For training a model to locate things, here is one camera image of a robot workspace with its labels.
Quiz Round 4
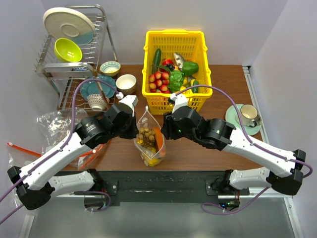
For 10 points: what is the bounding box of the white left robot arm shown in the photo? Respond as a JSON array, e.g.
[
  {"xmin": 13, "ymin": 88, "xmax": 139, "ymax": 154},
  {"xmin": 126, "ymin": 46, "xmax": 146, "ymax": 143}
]
[{"xmin": 7, "ymin": 102, "xmax": 138, "ymax": 210}]

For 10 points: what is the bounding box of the yellow plastic basket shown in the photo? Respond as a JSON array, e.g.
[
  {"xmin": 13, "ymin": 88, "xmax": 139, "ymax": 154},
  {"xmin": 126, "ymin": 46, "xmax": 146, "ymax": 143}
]
[{"xmin": 142, "ymin": 29, "xmax": 211, "ymax": 115}]

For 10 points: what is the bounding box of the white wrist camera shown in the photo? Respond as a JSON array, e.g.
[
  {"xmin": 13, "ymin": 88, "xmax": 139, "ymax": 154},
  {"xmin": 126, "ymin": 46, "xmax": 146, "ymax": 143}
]
[
  {"xmin": 168, "ymin": 93, "xmax": 188, "ymax": 113},
  {"xmin": 116, "ymin": 92, "xmax": 138, "ymax": 116}
]

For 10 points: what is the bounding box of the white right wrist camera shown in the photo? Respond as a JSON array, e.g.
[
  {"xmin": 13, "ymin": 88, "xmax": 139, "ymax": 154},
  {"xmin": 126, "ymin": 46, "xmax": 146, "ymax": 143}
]
[{"xmin": 168, "ymin": 93, "xmax": 188, "ymax": 113}]

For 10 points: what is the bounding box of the large cream blue plate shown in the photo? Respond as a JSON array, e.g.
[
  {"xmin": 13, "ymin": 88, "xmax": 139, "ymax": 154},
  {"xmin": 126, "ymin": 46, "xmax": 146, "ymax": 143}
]
[{"xmin": 43, "ymin": 7, "xmax": 96, "ymax": 46}]

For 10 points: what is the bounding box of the red pomegranate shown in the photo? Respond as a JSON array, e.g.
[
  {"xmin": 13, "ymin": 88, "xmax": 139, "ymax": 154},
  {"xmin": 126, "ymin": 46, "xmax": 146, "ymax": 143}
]
[{"xmin": 162, "ymin": 59, "xmax": 174, "ymax": 68}]

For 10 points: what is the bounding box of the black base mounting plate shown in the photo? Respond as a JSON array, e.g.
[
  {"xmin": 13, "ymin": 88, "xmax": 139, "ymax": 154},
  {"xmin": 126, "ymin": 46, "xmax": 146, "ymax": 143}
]
[{"xmin": 74, "ymin": 170, "xmax": 251, "ymax": 208}]

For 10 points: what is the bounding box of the orange papaya slice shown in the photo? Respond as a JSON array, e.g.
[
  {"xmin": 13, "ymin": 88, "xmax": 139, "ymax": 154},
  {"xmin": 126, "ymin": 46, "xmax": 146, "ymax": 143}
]
[{"xmin": 153, "ymin": 127, "xmax": 166, "ymax": 157}]

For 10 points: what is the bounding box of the brown longan bunch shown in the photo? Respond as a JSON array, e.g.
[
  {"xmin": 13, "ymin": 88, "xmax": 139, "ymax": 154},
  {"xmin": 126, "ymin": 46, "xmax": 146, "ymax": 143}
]
[{"xmin": 136, "ymin": 127, "xmax": 156, "ymax": 144}]

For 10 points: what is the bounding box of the green bell pepper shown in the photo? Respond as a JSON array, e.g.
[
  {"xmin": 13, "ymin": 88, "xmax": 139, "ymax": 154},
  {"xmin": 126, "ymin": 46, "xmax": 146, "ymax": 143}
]
[{"xmin": 182, "ymin": 61, "xmax": 199, "ymax": 76}]

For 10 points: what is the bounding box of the teal patterned small bowl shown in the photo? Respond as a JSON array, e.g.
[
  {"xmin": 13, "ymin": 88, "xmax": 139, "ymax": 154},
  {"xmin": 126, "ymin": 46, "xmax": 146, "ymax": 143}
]
[{"xmin": 100, "ymin": 61, "xmax": 121, "ymax": 77}]

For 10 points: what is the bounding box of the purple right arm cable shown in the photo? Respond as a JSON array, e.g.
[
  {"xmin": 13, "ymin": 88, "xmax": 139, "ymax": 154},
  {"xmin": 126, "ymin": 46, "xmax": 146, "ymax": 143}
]
[{"xmin": 175, "ymin": 85, "xmax": 313, "ymax": 215}]

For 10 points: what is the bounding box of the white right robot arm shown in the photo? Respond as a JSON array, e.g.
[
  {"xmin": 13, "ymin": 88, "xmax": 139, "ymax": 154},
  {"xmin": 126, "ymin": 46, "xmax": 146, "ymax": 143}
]
[{"xmin": 161, "ymin": 106, "xmax": 306, "ymax": 196}]

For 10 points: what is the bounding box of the grey toy fish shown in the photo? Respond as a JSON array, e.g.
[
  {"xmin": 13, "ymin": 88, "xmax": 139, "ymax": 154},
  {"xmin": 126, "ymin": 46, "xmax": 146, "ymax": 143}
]
[{"xmin": 173, "ymin": 52, "xmax": 185, "ymax": 71}]

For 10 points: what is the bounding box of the mint green saucer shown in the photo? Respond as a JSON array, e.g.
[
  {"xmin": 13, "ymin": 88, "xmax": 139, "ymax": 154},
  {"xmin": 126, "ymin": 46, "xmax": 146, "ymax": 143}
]
[{"xmin": 225, "ymin": 104, "xmax": 262, "ymax": 135}]

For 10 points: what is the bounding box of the lime green bowl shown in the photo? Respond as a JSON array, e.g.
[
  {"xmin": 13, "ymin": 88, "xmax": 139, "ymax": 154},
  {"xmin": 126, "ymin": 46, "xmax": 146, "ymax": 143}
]
[{"xmin": 54, "ymin": 38, "xmax": 83, "ymax": 62}]

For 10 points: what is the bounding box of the green lettuce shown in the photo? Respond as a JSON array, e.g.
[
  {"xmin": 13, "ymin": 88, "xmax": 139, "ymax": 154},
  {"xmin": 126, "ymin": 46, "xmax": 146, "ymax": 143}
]
[{"xmin": 167, "ymin": 70, "xmax": 185, "ymax": 93}]

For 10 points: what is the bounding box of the white cream bowl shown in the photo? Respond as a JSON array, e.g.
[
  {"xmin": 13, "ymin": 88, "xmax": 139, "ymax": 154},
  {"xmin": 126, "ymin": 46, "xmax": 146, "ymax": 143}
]
[{"xmin": 116, "ymin": 74, "xmax": 137, "ymax": 95}]

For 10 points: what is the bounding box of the crumpled clear plastic bag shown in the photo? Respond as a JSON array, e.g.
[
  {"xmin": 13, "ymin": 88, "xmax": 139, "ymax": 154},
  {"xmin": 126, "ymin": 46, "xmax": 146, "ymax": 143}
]
[{"xmin": 37, "ymin": 107, "xmax": 88, "ymax": 152}]

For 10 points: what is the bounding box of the yellow bell pepper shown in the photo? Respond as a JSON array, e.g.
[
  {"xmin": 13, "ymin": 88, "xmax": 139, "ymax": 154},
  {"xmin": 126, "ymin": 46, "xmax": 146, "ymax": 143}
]
[{"xmin": 144, "ymin": 158, "xmax": 161, "ymax": 167}]

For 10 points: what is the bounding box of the metal dish rack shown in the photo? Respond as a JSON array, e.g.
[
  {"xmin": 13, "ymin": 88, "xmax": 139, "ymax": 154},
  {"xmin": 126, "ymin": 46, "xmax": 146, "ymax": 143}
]
[{"xmin": 35, "ymin": 4, "xmax": 117, "ymax": 110}]

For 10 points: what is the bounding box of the dark green cucumber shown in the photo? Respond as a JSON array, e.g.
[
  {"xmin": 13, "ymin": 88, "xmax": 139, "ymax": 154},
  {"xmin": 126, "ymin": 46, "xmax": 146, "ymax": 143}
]
[{"xmin": 153, "ymin": 48, "xmax": 161, "ymax": 66}]

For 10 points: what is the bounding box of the clear white-dotted zip bag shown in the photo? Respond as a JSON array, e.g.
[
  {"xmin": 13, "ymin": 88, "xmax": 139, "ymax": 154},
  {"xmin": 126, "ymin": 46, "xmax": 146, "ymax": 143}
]
[{"xmin": 134, "ymin": 106, "xmax": 166, "ymax": 167}]

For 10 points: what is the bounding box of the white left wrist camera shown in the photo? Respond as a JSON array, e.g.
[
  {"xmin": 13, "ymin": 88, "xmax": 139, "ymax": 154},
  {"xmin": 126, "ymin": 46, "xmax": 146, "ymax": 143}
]
[{"xmin": 116, "ymin": 92, "xmax": 138, "ymax": 116}]

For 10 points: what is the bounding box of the patterned white bowl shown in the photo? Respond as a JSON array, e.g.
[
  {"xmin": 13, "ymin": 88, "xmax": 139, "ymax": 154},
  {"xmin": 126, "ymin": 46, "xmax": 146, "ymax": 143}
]
[{"xmin": 87, "ymin": 94, "xmax": 109, "ymax": 111}]

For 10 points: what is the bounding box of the teal scalloped plate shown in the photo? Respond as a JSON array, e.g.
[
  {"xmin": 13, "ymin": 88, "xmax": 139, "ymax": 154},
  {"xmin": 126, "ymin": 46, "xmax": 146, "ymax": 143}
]
[{"xmin": 80, "ymin": 75, "xmax": 117, "ymax": 101}]

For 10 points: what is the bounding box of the cream mug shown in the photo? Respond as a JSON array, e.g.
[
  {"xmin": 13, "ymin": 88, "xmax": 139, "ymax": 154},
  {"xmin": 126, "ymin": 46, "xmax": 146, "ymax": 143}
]
[{"xmin": 236, "ymin": 105, "xmax": 262, "ymax": 128}]

